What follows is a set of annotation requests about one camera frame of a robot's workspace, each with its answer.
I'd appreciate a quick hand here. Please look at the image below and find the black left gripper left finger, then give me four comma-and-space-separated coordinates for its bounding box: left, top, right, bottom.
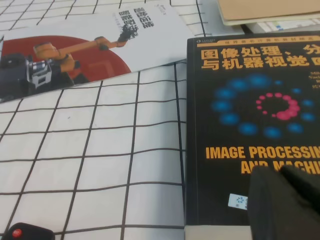
247, 167, 320, 240

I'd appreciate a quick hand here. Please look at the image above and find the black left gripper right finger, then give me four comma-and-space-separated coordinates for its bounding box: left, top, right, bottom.
279, 165, 320, 213

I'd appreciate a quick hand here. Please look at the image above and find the red and black marker pen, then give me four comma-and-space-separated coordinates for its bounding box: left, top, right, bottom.
1, 222, 55, 240

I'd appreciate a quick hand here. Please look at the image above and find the black image processing textbook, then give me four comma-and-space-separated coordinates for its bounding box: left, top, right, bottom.
184, 31, 320, 240

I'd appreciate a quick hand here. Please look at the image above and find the white book under notebook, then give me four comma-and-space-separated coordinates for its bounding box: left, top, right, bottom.
241, 18, 320, 34

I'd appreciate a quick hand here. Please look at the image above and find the white grid tablecloth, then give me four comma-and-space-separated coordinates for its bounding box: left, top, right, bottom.
0, 0, 320, 240

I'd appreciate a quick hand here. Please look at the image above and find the tan kraft cover notebook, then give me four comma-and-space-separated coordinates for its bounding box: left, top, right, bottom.
217, 0, 320, 26

